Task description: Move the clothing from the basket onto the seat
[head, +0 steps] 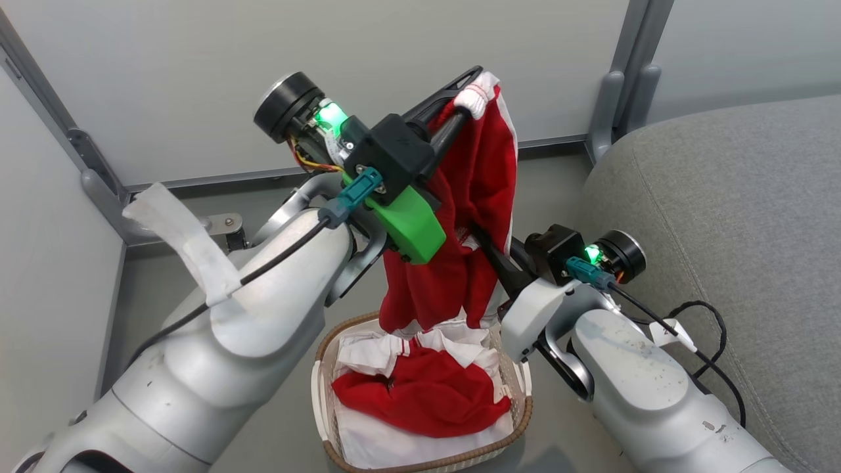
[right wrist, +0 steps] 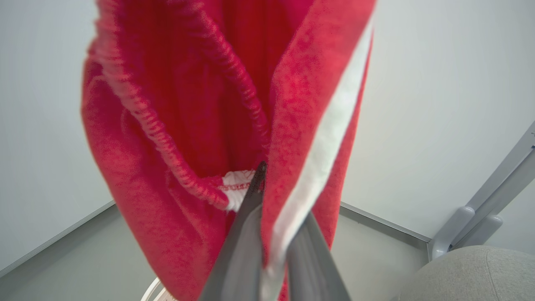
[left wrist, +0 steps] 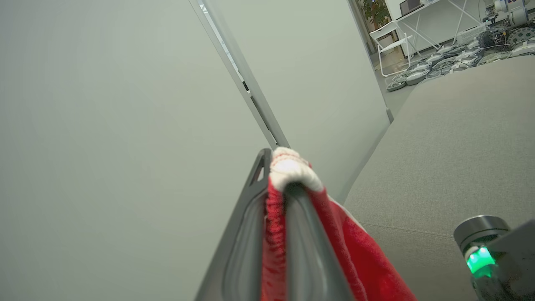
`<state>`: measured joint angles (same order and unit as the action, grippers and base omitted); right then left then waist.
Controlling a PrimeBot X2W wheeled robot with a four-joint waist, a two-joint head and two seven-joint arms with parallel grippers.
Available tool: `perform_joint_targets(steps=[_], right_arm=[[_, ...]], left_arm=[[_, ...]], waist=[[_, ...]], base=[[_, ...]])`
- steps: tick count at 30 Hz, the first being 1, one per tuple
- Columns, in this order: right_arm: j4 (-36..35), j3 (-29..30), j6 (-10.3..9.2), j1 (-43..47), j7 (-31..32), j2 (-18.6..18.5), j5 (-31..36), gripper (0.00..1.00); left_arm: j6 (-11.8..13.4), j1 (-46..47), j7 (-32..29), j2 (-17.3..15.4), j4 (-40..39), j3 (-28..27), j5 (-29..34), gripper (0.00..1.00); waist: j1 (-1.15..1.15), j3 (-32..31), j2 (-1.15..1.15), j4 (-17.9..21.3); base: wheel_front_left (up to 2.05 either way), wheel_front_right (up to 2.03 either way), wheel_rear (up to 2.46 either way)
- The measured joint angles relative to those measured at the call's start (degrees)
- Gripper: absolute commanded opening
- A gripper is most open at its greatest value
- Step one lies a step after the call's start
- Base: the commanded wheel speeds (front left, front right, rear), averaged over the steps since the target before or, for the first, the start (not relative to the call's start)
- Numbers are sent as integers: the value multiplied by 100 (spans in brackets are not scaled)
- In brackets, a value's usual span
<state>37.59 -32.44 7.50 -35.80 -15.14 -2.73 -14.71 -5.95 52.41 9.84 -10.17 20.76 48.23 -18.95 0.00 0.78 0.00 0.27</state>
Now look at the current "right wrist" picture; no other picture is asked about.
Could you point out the white woven laundry basket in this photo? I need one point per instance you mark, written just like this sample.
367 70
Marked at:
152 292

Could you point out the grey fabric seat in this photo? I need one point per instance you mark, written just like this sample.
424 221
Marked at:
468 276

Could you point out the red pants with white stripe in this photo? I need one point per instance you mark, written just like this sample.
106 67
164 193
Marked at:
175 125

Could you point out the grey metal frame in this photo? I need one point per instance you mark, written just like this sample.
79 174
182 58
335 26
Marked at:
485 213

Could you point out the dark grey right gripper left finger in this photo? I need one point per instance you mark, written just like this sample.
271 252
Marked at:
238 259

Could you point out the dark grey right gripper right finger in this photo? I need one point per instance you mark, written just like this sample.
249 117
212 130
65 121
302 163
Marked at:
311 267

